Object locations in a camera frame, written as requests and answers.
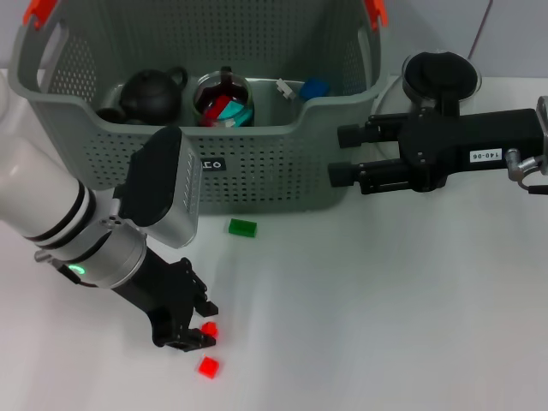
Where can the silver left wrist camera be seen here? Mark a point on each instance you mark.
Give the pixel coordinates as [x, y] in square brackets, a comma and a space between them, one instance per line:
[158, 188]

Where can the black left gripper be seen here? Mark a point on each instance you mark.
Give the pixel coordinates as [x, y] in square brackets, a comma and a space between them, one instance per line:
[167, 295]

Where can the black clay teapot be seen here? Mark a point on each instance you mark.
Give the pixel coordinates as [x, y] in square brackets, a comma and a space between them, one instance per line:
[150, 96]

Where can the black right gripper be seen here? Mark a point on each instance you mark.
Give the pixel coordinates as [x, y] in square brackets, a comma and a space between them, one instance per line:
[462, 141]

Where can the glass teacup black sleeve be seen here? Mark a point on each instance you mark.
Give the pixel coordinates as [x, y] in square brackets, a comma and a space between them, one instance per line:
[244, 92]
[111, 97]

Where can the teal square toy brick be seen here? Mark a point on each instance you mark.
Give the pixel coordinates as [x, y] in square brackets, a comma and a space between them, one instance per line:
[237, 112]

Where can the blue square toy brick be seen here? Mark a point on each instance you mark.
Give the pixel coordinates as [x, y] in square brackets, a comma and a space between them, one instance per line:
[314, 87]

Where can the small red square brick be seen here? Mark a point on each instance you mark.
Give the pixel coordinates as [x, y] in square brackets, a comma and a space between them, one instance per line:
[210, 365]

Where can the bright green toy brick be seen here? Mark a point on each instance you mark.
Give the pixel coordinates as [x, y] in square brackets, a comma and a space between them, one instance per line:
[243, 227]

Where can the small red sloped brick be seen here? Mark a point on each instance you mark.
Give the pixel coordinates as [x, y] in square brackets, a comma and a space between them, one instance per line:
[210, 329]

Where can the grey perforated storage bin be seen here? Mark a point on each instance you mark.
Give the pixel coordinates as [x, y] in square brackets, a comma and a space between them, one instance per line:
[278, 171]

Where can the clear translucent toy brick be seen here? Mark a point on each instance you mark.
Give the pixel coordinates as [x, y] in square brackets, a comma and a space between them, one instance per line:
[284, 87]

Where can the dark red arch brick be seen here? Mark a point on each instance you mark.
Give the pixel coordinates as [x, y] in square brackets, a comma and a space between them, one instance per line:
[216, 109]

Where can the white toy brick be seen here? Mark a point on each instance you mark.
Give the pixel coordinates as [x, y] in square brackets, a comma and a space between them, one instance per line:
[230, 123]

